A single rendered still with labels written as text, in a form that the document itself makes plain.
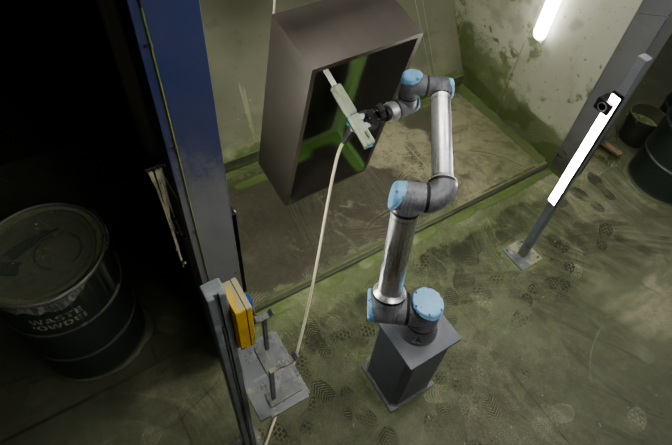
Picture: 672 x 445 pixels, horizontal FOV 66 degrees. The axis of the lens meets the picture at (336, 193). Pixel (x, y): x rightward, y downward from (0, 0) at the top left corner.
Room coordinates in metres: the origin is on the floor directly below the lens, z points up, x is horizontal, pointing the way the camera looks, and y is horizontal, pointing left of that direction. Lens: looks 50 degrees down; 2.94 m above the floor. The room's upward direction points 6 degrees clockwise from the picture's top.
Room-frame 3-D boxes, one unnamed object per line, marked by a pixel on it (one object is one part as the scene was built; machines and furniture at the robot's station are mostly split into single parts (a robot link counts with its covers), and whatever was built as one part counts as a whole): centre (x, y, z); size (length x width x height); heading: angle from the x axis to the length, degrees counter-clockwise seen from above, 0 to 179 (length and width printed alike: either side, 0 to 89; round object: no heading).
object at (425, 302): (1.13, -0.45, 0.83); 0.17 x 0.15 x 0.18; 90
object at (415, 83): (1.86, -0.29, 1.51); 0.12 x 0.09 x 0.12; 90
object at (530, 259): (2.07, -1.33, 0.01); 0.20 x 0.20 x 0.01; 36
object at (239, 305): (0.73, 0.27, 1.42); 0.12 x 0.06 x 0.26; 36
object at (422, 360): (1.13, -0.46, 0.32); 0.31 x 0.31 x 0.64; 36
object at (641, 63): (2.07, -1.33, 0.82); 0.05 x 0.05 x 1.64; 36
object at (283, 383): (0.79, 0.19, 0.95); 0.26 x 0.15 x 0.32; 36
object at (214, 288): (0.69, 0.32, 0.82); 0.06 x 0.06 x 1.64; 36
